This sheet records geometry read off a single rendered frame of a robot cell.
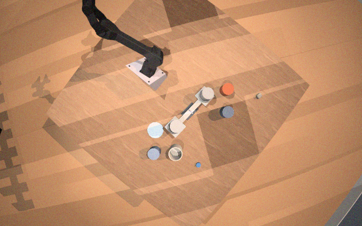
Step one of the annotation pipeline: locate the orange cylinder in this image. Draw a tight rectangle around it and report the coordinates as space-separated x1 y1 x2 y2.
219 83 234 96

